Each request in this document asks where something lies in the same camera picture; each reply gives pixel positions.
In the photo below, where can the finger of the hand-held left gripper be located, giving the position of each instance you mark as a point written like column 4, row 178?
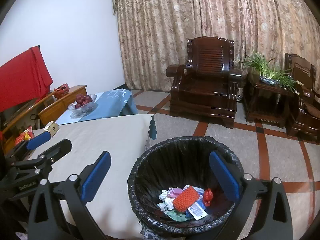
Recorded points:
column 37, row 140
column 55, row 152

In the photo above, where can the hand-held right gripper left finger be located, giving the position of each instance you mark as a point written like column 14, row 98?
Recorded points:
column 96, row 177

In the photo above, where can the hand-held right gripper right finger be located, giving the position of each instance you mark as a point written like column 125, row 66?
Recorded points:
column 223, row 177

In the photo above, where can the small red plastic bag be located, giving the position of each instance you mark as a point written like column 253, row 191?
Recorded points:
column 208, row 196

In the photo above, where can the blue plastic bag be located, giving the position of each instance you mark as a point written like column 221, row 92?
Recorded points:
column 203, row 203

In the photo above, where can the blue and white box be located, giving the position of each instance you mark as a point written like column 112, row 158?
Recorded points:
column 188, row 188

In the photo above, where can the orange foam fruit net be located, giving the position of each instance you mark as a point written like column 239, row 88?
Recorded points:
column 186, row 198

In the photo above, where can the pink face mask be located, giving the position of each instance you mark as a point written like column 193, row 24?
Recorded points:
column 175, row 192

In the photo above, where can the trash bin with black liner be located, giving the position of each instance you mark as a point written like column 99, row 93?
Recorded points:
column 175, row 160

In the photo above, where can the green rubber glove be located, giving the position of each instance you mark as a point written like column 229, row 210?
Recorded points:
column 175, row 215

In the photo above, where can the white tissue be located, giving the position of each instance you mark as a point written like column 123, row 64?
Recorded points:
column 166, row 201

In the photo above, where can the yellow snack packet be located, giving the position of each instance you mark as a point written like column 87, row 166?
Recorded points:
column 27, row 136

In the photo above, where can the red printed snack packet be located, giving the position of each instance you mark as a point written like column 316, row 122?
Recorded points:
column 30, row 130

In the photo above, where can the red dotted snack packet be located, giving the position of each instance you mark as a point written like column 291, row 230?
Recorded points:
column 19, row 139

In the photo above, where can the tissue box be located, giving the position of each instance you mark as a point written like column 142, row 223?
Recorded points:
column 53, row 128

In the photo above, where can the wooden cabinet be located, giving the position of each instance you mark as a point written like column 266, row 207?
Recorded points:
column 52, row 112

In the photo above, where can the glass fruit bowl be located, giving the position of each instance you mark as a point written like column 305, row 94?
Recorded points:
column 82, row 112

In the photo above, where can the red apple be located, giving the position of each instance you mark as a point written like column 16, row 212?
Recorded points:
column 87, row 100
column 80, row 97
column 78, row 105

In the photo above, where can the red cloth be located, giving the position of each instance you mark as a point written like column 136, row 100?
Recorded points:
column 22, row 80

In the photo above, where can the teal scalloped undercloth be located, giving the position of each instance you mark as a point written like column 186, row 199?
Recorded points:
column 152, row 130

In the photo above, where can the blue tablecloth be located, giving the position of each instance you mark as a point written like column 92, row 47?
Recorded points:
column 112, row 102

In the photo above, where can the dark wooden side table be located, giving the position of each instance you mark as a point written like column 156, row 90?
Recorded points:
column 265, row 105

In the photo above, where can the dark wooden armchair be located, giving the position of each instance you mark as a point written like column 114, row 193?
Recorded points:
column 305, row 105
column 200, row 97

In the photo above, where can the potted green plant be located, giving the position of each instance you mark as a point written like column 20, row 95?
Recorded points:
column 270, row 72

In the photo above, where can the beige patterned curtain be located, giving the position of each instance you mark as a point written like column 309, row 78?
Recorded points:
column 200, row 17

